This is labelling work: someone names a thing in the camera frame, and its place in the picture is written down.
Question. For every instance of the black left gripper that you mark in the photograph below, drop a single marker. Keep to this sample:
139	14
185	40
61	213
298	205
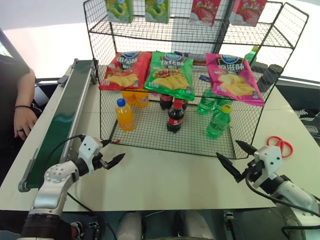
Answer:
98	162

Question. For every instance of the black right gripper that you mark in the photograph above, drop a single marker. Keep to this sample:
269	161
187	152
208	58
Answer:
255	170

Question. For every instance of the person's bare forearm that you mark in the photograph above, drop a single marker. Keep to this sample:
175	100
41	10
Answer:
26	87

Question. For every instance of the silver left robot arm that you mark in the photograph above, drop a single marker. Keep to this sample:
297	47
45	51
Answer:
53	183

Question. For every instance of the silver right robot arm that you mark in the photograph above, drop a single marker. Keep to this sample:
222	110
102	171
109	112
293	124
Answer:
297	197

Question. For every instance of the green conveyor belt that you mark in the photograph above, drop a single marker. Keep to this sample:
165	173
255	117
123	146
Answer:
67	107

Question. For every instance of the person's bare hand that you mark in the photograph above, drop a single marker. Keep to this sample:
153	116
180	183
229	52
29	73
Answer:
25	122

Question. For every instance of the orange soda bottle blue cap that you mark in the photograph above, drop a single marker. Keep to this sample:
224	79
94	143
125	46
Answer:
125	117

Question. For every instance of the green soda bottle yellow cap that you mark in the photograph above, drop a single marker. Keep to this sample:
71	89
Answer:
218	122

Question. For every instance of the cola bottle red cap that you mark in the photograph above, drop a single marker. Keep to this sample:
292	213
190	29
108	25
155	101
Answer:
175	120

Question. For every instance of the pink potato chips bag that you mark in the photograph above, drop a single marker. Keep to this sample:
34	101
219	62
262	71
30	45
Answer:
232	80

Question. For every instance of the grey rounded shape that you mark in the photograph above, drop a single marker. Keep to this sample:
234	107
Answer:
196	226
130	226

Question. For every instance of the black object white logo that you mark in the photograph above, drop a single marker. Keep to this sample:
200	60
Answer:
303	113

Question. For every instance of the red potato chips bag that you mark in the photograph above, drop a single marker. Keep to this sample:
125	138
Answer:
127	72

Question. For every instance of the blue snack packet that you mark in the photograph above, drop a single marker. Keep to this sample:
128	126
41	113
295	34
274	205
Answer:
204	78

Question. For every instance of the black cylindrical container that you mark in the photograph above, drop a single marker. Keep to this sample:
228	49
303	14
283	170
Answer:
260	67
270	77

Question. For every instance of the green potato chips bag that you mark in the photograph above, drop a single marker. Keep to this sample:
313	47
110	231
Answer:
170	75

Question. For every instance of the black wristband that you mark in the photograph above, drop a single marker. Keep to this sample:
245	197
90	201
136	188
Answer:
22	107

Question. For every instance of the purple snack packet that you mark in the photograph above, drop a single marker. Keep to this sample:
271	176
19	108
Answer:
182	54

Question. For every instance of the person's black shirt torso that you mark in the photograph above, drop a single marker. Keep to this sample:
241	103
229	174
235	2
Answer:
10	82

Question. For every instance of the green apple juice carton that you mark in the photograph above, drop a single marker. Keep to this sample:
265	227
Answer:
157	10
120	10

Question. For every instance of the red strawberry milk carton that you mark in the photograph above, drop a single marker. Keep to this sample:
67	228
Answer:
203	12
245	11

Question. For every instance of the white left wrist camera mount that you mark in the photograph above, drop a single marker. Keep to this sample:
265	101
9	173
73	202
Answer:
88	147

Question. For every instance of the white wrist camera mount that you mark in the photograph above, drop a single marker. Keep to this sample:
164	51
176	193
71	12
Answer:
270	160
88	147

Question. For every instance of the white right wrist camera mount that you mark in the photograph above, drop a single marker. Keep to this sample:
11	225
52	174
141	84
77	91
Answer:
270	160

